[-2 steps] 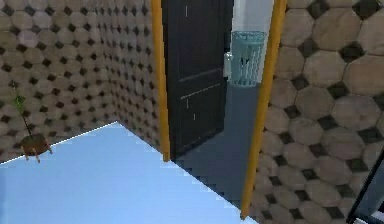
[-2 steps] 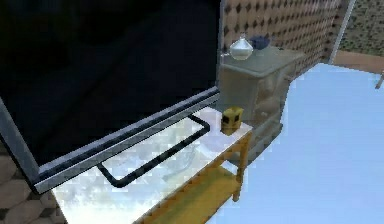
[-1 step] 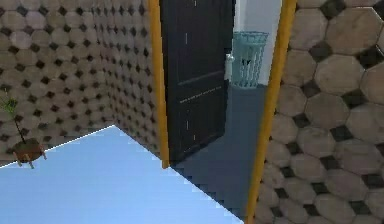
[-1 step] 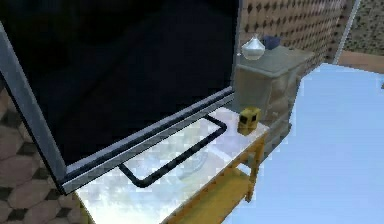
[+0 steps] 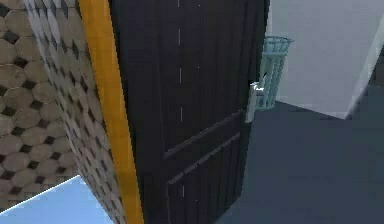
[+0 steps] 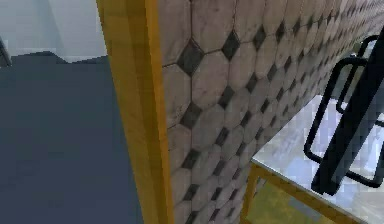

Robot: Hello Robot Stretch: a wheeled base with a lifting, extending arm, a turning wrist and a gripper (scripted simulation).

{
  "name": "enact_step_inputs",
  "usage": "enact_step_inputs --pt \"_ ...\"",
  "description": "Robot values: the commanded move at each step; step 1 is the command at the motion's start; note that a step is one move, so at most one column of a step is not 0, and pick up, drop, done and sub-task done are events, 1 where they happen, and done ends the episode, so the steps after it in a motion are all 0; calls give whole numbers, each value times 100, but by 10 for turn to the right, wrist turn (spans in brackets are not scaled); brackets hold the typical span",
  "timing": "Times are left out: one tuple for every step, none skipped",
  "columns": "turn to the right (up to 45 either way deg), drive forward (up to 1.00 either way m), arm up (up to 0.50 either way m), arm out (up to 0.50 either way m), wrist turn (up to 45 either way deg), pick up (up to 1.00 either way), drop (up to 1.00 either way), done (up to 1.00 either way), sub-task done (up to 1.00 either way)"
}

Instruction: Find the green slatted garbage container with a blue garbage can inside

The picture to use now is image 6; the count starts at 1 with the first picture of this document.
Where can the yellow wooden door frame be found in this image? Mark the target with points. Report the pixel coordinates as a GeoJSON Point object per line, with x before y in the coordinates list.
{"type": "Point", "coordinates": [133, 110]}

